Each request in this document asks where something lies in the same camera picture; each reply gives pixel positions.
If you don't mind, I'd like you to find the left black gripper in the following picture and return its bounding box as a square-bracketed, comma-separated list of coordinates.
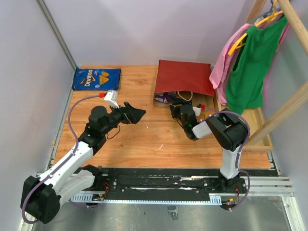
[101, 101, 146, 135]

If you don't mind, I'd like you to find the red brown paper bag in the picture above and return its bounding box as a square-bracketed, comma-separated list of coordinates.
[153, 60, 215, 108]

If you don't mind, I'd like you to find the blue Doritos chip bag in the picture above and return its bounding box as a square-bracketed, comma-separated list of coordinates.
[72, 68, 121, 91]

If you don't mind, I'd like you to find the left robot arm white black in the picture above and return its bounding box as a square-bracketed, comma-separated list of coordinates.
[21, 102, 146, 224]

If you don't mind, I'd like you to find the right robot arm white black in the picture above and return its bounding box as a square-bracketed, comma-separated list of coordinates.
[169, 104, 250, 193]

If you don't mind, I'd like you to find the purple snack packet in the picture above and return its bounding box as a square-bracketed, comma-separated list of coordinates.
[154, 92, 176, 103]

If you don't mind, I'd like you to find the pink shirt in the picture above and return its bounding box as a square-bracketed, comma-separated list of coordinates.
[209, 23, 274, 105]

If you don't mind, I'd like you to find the green shirt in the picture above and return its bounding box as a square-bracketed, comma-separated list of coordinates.
[226, 16, 288, 115]

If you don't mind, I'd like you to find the grey clothes hanger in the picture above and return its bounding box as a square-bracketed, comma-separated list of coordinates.
[246, 0, 281, 24]

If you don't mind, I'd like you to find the yellow clothes hanger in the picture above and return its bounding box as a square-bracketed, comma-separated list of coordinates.
[228, 0, 283, 56]

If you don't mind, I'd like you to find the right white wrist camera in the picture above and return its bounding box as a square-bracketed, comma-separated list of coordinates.
[192, 106, 202, 116]

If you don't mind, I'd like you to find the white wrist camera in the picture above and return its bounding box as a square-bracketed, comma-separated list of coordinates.
[192, 106, 202, 116]
[104, 90, 120, 109]

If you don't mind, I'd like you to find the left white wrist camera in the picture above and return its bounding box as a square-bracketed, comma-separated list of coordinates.
[104, 90, 120, 109]

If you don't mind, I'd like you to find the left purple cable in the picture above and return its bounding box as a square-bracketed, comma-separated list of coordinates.
[21, 93, 106, 224]

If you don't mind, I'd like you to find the purple cable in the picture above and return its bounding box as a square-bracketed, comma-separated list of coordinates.
[21, 93, 106, 224]
[197, 103, 252, 212]

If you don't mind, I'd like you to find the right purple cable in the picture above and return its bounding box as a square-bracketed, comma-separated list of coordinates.
[197, 103, 252, 212]

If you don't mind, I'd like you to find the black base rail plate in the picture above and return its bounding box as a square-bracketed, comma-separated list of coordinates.
[31, 167, 294, 205]

